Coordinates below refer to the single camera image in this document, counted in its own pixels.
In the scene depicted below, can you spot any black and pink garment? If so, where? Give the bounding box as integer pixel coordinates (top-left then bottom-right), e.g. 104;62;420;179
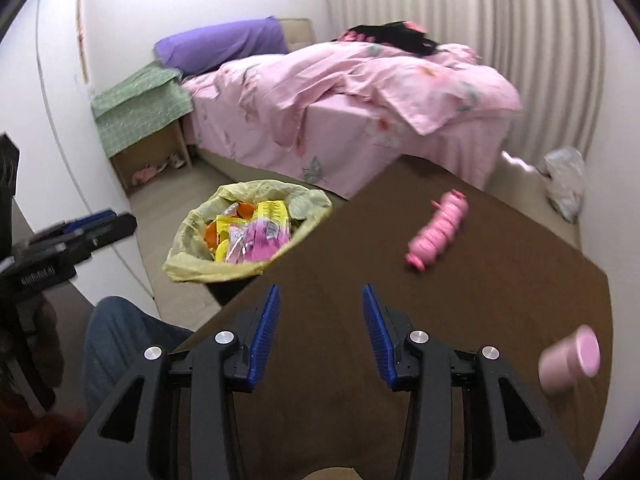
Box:
345;21;441;56

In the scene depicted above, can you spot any pink bed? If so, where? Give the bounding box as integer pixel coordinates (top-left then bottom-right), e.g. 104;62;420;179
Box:
180;42;523;198

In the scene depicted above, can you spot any colourful wall poster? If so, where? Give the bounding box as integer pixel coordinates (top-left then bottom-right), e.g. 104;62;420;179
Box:
75;0;92;83

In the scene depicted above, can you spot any pink and white printed packet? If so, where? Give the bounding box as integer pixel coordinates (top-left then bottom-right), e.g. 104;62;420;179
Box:
225;220;293;264

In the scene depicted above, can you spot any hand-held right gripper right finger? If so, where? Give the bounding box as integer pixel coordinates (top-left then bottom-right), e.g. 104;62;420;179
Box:
361;284;586;480

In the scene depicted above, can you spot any wooden nightstand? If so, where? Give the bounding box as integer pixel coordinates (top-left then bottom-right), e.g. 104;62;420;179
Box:
110;120;193;191

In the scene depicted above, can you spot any pink floral duvet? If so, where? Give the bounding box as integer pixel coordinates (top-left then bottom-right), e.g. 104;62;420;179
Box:
210;42;523;158

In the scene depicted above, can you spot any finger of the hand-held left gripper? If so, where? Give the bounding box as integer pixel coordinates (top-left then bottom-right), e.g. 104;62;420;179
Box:
27;210;118;242
60;213;138;255

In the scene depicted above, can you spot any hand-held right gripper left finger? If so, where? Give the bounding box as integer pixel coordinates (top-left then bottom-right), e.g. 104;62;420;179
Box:
55;284;282;480

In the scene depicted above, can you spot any beige headboard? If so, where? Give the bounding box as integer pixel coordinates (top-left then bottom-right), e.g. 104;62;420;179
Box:
277;17;316;53

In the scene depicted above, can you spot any person's leg in blue jeans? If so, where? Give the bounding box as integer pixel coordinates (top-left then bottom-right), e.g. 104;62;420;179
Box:
82;296;196;416

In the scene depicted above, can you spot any pink caterpillar toy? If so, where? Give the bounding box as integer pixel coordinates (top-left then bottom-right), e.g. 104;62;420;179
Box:
405;189;468;273

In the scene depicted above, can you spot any white pleated curtain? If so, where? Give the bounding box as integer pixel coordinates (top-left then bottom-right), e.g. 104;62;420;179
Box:
322;0;606;196

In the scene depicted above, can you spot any white plastic bag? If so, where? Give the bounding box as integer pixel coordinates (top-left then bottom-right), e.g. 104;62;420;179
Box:
544;146;587;223

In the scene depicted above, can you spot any person's brown fuzzy garment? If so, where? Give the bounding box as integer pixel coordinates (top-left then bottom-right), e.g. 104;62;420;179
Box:
0;360;86;480

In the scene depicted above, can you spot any yellow snack packet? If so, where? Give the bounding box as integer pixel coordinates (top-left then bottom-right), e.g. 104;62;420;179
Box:
216;200;291;241

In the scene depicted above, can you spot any small white cloth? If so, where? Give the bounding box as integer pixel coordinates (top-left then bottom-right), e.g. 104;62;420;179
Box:
502;150;536;174

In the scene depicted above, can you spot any black waste bin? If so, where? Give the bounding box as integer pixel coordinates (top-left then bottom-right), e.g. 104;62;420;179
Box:
207;272;266;307

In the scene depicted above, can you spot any green checked cloth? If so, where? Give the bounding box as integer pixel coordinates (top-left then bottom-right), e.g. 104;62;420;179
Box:
91;62;193;161

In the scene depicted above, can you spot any purple pillow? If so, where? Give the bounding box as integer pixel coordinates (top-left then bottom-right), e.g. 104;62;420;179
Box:
154;16;290;75

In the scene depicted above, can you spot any pink cup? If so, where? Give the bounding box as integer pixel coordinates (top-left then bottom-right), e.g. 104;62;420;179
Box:
539;325;601;396

